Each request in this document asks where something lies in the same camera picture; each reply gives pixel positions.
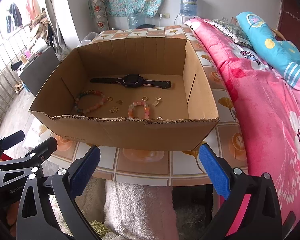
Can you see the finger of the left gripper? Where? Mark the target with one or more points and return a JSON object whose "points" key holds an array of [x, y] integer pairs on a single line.
{"points": [[42, 152], [11, 140]]}

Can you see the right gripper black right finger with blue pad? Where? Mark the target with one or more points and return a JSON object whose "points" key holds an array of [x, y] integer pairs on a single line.
{"points": [[262, 218]]}

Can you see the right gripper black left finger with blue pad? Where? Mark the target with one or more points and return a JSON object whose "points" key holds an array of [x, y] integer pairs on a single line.
{"points": [[36, 219]]}

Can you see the black smart watch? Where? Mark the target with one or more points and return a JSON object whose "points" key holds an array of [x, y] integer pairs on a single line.
{"points": [[133, 81]]}

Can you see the dark grey cabinet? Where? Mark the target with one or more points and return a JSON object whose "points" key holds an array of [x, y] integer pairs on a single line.
{"points": [[35, 73]]}

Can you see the gold butterfly charm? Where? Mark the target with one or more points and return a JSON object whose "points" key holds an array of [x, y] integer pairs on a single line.
{"points": [[114, 109]]}

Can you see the brown cardboard box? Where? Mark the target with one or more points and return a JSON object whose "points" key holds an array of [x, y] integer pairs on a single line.
{"points": [[76, 109]]}

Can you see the pink floral blanket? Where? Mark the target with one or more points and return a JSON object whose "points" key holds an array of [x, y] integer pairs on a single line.
{"points": [[259, 126]]}

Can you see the patterned rolled cushion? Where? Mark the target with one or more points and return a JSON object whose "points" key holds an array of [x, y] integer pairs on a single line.
{"points": [[99, 15]]}

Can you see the blue cartoon pillow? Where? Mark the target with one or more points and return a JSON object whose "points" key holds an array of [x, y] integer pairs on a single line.
{"points": [[283, 56]]}

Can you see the green lace pillow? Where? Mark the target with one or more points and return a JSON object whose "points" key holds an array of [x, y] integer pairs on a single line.
{"points": [[234, 32]]}

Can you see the water dispenser bottle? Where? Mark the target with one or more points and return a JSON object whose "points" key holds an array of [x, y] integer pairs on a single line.
{"points": [[188, 8]]}

